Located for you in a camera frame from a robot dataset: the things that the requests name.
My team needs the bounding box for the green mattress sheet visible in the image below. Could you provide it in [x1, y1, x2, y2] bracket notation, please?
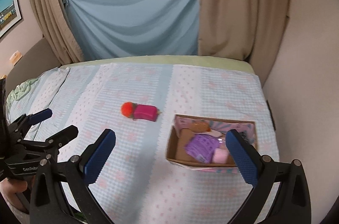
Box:
[61, 55, 254, 74]

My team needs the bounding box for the pillow in blue cover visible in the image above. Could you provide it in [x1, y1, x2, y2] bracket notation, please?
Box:
[4, 66, 71, 140]

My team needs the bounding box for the left beige curtain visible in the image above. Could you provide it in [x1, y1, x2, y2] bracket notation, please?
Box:
[29, 0, 84, 65]

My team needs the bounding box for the framed picture on wall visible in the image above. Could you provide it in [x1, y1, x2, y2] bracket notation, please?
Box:
[0, 0, 22, 38]

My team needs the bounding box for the grey sofa backrest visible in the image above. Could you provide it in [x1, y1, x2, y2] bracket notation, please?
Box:
[6, 38, 61, 95]

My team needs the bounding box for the beige curtain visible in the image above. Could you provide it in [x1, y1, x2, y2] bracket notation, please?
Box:
[29, 0, 84, 65]
[198, 0, 290, 82]

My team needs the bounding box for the green crumpled cloth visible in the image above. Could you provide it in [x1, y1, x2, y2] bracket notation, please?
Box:
[6, 78, 39, 108]

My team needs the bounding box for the orange pompom toy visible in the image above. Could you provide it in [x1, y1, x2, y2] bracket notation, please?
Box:
[121, 101, 137, 119]

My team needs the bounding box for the cardboard box pink lining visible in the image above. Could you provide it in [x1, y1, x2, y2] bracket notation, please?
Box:
[165, 115, 257, 172]

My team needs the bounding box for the light pink soft block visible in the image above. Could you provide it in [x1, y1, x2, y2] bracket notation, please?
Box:
[212, 148, 229, 164]

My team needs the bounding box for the magenta pouch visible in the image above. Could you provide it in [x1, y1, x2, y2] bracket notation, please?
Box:
[133, 104, 160, 122]

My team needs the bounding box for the orange object on sofa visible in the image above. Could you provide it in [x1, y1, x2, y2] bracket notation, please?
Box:
[10, 51, 22, 66]

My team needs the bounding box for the right beige curtain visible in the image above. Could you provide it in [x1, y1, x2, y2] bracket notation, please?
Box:
[198, 0, 290, 82]

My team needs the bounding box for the black patterned scrunchie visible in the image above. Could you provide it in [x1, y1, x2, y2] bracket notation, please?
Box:
[239, 132, 251, 144]

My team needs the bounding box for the light blue hanging sheet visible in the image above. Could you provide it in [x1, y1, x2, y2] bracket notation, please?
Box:
[65, 0, 199, 61]

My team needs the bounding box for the brown plush toy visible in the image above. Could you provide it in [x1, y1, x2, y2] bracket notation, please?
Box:
[190, 121, 210, 133]

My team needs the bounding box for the person's left hand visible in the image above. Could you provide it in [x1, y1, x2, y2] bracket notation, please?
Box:
[1, 178, 28, 210]

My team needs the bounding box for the purple plastic packet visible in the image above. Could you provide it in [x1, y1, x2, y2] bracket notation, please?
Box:
[185, 134, 221, 164]

